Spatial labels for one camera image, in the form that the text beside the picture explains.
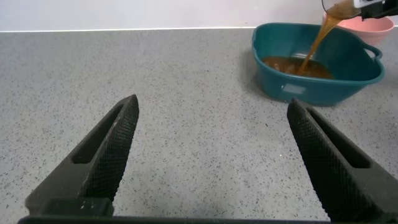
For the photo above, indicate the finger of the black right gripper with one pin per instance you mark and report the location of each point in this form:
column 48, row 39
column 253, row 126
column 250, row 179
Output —
column 382, row 11

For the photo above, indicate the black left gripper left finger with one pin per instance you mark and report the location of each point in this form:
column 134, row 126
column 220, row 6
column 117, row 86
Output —
column 93, row 174

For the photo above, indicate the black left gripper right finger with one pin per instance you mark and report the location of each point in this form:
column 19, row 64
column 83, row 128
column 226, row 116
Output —
column 342, row 180

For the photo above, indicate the ribbed clear blue cup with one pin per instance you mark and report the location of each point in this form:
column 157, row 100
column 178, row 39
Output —
column 329, row 3

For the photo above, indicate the orange brown liquid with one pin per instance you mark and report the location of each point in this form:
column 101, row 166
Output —
column 311, row 70

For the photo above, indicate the pink bowl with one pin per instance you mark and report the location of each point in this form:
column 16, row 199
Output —
column 373, row 31

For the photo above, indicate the teal square plastic basin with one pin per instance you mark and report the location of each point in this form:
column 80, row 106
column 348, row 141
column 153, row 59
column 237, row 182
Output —
column 280, row 43

